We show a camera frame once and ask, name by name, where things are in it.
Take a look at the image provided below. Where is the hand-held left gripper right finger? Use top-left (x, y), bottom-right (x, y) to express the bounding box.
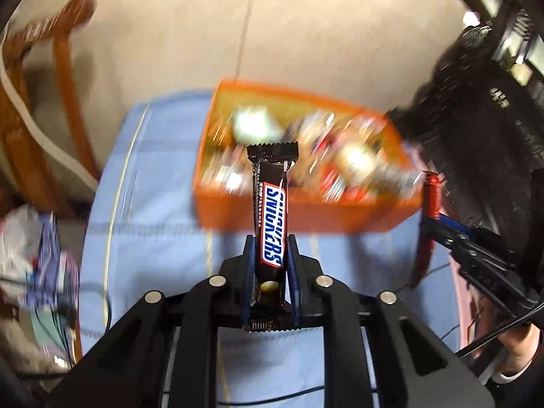
top-left (286, 234), bottom-right (497, 408)

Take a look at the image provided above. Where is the red snack stick packet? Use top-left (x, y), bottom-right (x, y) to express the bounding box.
top-left (419, 171), bottom-right (443, 281)

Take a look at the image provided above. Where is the grey fluffy cloth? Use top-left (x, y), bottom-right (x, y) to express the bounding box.
top-left (0, 319), bottom-right (64, 377)

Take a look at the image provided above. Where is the wooden chair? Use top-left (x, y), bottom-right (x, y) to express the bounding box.
top-left (0, 0), bottom-right (103, 222)

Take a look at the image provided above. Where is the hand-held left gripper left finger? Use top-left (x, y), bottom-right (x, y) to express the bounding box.
top-left (49, 235), bottom-right (258, 408)

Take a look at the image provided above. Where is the orange box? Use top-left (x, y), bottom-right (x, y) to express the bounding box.
top-left (192, 78), bottom-right (426, 235)

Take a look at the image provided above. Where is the dark chocolate bar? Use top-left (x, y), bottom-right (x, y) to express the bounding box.
top-left (243, 141), bottom-right (299, 333)

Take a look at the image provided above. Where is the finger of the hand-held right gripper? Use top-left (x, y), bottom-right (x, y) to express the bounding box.
top-left (423, 214), bottom-right (479, 252)

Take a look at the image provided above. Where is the person's right forearm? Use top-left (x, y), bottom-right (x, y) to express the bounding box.
top-left (484, 357), bottom-right (544, 397)

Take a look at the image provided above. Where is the blue quilted blanket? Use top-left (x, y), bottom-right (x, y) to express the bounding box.
top-left (80, 88), bottom-right (466, 408)

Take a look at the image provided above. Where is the heap of mixed snack packets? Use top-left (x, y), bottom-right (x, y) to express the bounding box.
top-left (204, 102), bottom-right (421, 205)

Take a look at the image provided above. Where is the white plastic bag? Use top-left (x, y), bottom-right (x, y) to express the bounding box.
top-left (0, 203), bottom-right (81, 311)

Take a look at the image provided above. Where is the black cable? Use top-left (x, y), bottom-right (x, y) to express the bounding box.
top-left (456, 302), bottom-right (544, 358)

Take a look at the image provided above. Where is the person's right hand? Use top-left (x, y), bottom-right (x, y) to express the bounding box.
top-left (495, 321), bottom-right (542, 377)

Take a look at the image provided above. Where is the white cable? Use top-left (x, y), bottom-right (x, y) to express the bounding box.
top-left (0, 47), bottom-right (99, 192)

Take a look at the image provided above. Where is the pink sheet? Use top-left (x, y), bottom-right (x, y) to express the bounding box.
top-left (450, 255), bottom-right (485, 349)

